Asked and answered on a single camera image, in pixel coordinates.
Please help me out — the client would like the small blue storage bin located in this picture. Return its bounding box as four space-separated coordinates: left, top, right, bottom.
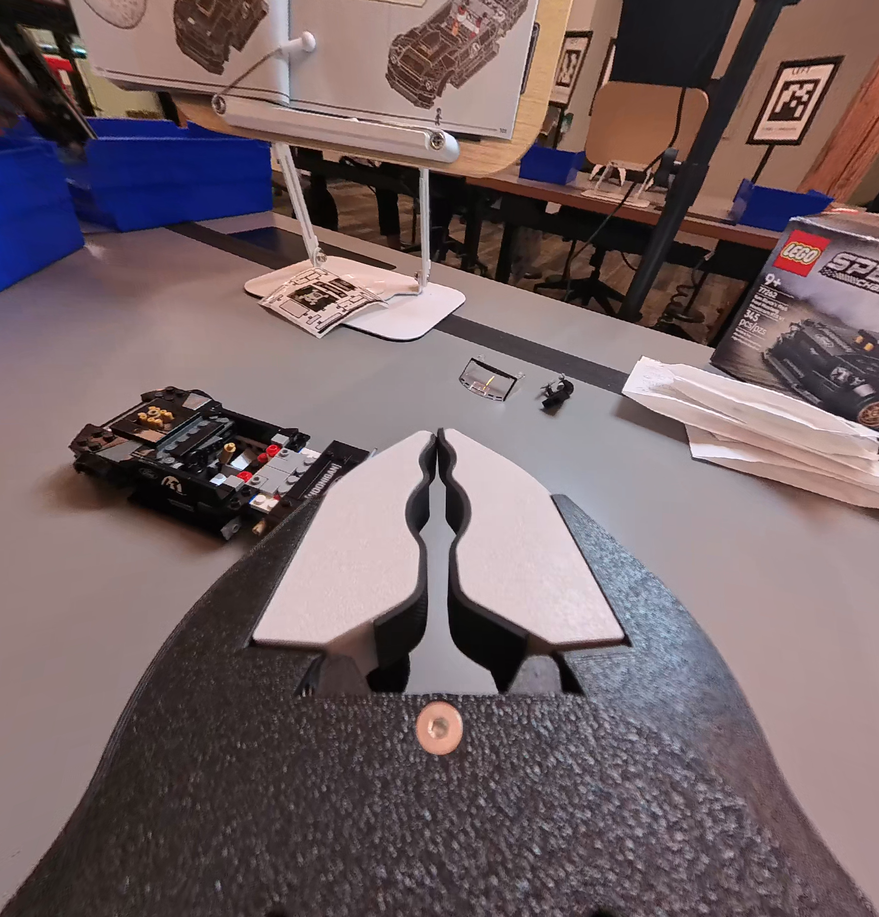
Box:
517 142 585 189
732 178 836 235

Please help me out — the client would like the black white marker tag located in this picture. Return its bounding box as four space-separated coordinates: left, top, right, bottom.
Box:
553 31 595 106
747 53 846 149

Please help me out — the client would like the black metal pole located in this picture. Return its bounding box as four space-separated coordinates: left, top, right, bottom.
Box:
618 0 793 325

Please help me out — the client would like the lego sticker sheet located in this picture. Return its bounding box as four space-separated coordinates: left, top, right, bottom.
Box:
257 271 387 339

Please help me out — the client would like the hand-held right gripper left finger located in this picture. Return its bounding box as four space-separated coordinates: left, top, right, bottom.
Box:
251 427 440 674

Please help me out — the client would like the lego car model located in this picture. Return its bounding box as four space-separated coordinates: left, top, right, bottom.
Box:
69 386 370 544

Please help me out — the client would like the lego instruction booklet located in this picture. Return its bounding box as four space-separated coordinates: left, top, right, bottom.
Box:
69 0 542 143

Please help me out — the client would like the clear lego windshield piece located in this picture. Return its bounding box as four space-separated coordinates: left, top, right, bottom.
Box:
457 357 521 404

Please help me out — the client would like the small black lego assembly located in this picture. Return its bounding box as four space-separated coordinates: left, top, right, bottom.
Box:
539 373 578 415

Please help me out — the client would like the long wooden table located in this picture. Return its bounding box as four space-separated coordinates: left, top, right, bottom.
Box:
288 157 786 253

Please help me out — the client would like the white stand rod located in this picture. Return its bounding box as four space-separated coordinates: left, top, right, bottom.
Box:
274 142 327 275
414 160 435 289

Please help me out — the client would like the crumpled white paper bag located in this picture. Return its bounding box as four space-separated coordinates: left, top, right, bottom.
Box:
621 354 879 514

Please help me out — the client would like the lego set box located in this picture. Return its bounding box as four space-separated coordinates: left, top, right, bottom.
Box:
711 214 879 462

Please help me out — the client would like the wooden pillar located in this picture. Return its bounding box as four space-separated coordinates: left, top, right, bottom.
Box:
840 35 879 203

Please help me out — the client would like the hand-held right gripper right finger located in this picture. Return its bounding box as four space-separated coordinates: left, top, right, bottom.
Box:
434 426 630 674

